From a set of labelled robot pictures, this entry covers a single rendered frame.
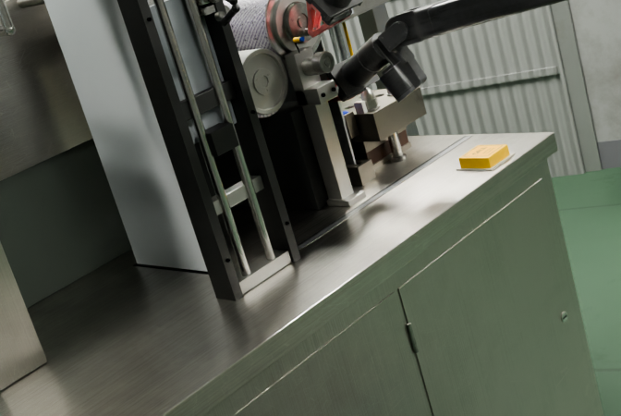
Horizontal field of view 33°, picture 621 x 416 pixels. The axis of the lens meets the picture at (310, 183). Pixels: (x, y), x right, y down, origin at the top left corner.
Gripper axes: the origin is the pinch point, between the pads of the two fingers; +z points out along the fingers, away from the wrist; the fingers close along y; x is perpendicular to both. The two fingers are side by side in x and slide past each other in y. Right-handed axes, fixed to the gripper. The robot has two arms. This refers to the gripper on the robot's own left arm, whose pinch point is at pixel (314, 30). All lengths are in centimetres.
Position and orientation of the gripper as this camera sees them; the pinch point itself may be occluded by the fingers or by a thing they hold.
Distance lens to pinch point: 194.5
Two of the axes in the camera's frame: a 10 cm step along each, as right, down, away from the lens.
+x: -6.7, -7.1, 2.0
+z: -4.0, 5.7, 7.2
